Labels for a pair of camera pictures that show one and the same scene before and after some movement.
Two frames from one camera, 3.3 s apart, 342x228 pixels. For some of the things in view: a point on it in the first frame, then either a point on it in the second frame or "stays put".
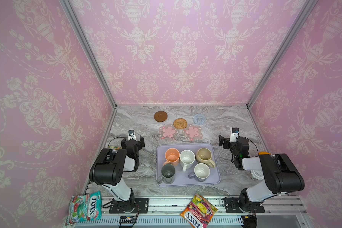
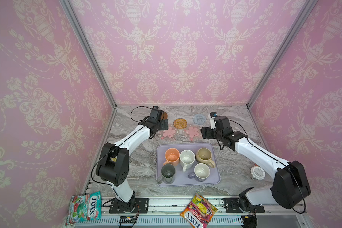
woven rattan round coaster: x=180 y=123 stays put
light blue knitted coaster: x=199 y=118 stays put
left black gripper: x=141 y=143 -> x=164 y=126
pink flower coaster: x=168 y=132 stays put
